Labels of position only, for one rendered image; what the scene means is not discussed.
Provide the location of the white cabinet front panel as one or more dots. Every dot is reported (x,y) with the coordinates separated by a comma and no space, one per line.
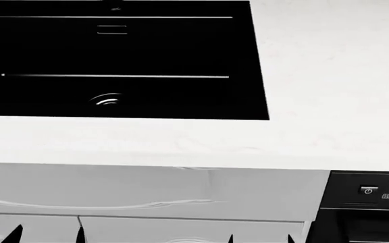
(147,189)

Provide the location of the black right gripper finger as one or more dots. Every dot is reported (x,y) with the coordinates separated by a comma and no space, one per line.
(291,240)
(231,240)

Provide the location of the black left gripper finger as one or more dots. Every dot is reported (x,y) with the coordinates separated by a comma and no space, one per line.
(15,236)
(80,238)

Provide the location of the wide white cabinet door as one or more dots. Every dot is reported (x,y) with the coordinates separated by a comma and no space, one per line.
(181,231)

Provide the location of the appliance power button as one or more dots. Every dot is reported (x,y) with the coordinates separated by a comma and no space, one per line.
(368,190)

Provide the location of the black built-in sink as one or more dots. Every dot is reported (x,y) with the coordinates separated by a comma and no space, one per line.
(147,55)

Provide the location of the round sink drain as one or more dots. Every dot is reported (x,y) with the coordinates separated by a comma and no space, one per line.
(107,99)

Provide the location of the sink overflow slot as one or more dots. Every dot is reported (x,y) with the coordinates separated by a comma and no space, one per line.
(111,29)

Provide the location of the narrow white cabinet door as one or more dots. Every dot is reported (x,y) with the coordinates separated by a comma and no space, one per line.
(46,229)

